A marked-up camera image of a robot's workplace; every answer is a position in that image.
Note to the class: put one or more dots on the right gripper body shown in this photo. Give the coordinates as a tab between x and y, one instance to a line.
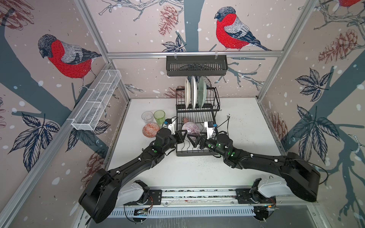
212	145

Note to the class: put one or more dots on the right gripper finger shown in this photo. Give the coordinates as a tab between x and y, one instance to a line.
200	143
193	138

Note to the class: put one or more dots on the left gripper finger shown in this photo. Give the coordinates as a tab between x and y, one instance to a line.
181	139
181	133

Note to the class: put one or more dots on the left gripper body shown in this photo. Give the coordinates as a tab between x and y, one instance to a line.
172	141

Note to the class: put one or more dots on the blue zigzag patterned bowl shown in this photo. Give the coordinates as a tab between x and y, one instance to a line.
150	130

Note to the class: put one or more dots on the green glass tumbler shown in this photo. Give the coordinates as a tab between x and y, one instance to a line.
159	116

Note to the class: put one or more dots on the clear glass tumbler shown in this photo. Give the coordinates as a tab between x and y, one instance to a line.
148	117

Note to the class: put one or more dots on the cream plate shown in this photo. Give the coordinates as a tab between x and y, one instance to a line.
187	93

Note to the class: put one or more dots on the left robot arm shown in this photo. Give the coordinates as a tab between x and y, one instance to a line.
100	195

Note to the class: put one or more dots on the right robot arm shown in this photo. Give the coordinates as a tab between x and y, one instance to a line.
300	176

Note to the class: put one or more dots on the black two-tier dish rack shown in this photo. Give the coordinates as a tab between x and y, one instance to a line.
193	119

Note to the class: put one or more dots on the green plate right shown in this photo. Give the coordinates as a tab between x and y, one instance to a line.
202	90

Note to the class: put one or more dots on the white plate middle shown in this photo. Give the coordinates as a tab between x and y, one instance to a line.
193	92

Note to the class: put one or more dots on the aluminium top crossbar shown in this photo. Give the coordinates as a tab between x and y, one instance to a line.
229	54

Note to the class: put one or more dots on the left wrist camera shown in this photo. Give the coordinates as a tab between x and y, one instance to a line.
170	124

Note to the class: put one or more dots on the aluminium front rail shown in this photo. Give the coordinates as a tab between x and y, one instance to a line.
196	197

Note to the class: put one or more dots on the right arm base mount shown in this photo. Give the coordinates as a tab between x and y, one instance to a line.
252	195

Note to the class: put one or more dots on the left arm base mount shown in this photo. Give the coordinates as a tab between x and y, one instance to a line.
139	193

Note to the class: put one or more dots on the black hanging wire shelf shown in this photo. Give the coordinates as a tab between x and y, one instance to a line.
208	65

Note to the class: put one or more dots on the white mesh wall basket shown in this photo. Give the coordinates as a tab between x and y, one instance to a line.
92	110

